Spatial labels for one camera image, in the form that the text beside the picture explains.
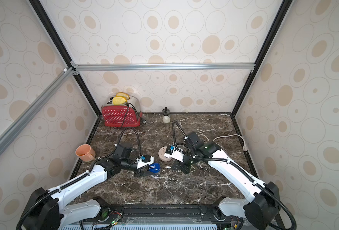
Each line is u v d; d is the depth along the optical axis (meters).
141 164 0.66
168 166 0.71
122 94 1.06
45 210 0.39
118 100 1.02
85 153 0.92
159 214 0.74
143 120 1.13
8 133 0.56
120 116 1.03
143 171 0.68
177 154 0.64
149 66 0.92
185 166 0.64
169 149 0.62
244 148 0.98
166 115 1.09
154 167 0.73
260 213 0.39
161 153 0.94
